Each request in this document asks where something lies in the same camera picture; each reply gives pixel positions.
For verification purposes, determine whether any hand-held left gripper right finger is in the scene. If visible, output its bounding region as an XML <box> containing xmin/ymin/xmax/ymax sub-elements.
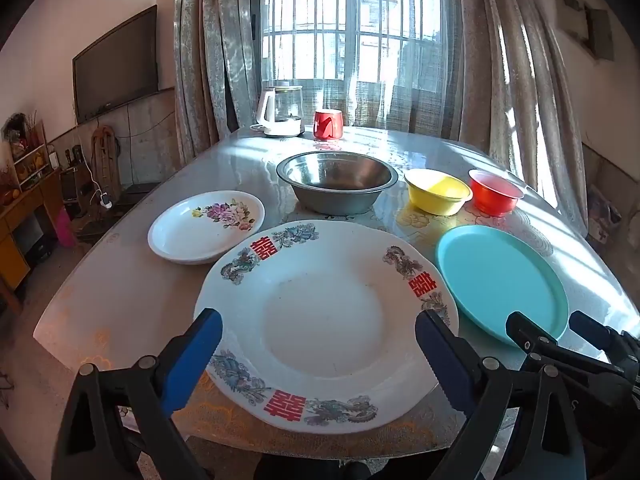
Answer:
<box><xmin>414</xmin><ymin>308</ymin><xmax>586</xmax><ymax>480</ymax></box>

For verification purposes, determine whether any grey wall box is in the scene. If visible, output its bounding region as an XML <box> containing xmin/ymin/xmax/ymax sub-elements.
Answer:
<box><xmin>550</xmin><ymin>0</ymin><xmax>613</xmax><ymax>61</ymax></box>

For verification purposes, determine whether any red plastic bowl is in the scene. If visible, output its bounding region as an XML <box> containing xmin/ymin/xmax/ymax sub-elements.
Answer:
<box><xmin>468</xmin><ymin>169</ymin><xmax>526</xmax><ymax>218</ymax></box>

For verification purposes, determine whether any teal plastic plate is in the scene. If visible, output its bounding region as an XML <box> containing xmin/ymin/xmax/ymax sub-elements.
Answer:
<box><xmin>435</xmin><ymin>225</ymin><xmax>570</xmax><ymax>348</ymax></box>

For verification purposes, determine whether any red mug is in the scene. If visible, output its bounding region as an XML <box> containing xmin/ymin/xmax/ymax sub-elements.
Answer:
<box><xmin>313</xmin><ymin>109</ymin><xmax>344</xmax><ymax>141</ymax></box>

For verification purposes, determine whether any white shelf with ornaments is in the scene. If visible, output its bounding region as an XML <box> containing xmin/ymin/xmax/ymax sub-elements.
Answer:
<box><xmin>2</xmin><ymin>112</ymin><xmax>56</xmax><ymax>191</ymax></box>

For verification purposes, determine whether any large white plate red print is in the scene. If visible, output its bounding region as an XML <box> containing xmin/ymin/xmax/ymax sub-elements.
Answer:
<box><xmin>193</xmin><ymin>220</ymin><xmax>459</xmax><ymax>435</ymax></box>

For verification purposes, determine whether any stainless steel bowl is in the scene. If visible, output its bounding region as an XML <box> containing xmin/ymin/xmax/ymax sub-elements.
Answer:
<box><xmin>276</xmin><ymin>150</ymin><xmax>399</xmax><ymax>215</ymax></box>

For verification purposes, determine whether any white glass electric kettle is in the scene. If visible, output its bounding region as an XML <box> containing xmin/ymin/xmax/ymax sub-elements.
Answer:
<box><xmin>250</xmin><ymin>82</ymin><xmax>306</xmax><ymax>138</ymax></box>

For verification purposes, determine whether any yellow plastic bowl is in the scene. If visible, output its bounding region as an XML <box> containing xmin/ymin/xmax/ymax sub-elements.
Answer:
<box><xmin>404</xmin><ymin>168</ymin><xmax>473</xmax><ymax>217</ymax></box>

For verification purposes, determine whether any grey patterned curtain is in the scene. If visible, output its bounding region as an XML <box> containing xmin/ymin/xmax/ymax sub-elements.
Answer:
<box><xmin>172</xmin><ymin>0</ymin><xmax>263</xmax><ymax>166</ymax></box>
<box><xmin>455</xmin><ymin>0</ymin><xmax>588</xmax><ymax>236</ymax></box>

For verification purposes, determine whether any wooden folding chair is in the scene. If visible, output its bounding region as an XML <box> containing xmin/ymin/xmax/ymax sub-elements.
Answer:
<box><xmin>92</xmin><ymin>127</ymin><xmax>121</xmax><ymax>201</ymax></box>

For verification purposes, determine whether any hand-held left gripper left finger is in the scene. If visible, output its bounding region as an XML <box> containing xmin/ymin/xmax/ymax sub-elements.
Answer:
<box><xmin>51</xmin><ymin>307</ymin><xmax>223</xmax><ymax>480</ymax></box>

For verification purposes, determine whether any black flat television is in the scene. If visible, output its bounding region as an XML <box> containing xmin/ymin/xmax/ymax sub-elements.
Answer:
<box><xmin>72</xmin><ymin>5</ymin><xmax>160</xmax><ymax>123</ymax></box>

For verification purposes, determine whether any small dark appliance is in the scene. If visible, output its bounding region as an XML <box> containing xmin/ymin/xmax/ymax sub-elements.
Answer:
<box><xmin>60</xmin><ymin>167</ymin><xmax>82</xmax><ymax>206</ymax></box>

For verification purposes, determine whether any pink bag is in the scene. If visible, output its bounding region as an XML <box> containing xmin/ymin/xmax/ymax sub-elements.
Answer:
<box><xmin>55</xmin><ymin>208</ymin><xmax>78</xmax><ymax>248</ymax></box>

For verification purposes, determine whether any window with grille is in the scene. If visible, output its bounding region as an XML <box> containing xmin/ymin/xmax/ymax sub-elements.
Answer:
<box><xmin>260</xmin><ymin>0</ymin><xmax>458</xmax><ymax>93</ymax></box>

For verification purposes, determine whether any wooden cabinet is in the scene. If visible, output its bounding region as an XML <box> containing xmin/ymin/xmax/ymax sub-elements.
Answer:
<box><xmin>0</xmin><ymin>167</ymin><xmax>66</xmax><ymax>306</ymax></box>

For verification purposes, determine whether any small white floral plate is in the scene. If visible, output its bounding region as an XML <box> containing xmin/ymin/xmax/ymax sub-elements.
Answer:
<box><xmin>147</xmin><ymin>190</ymin><xmax>266</xmax><ymax>266</ymax></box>

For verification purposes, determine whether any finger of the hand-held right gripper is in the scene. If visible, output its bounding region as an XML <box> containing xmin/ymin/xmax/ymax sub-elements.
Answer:
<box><xmin>505</xmin><ymin>311</ymin><xmax>617</xmax><ymax>377</ymax></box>
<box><xmin>569</xmin><ymin>310</ymin><xmax>640</xmax><ymax>367</ymax></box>

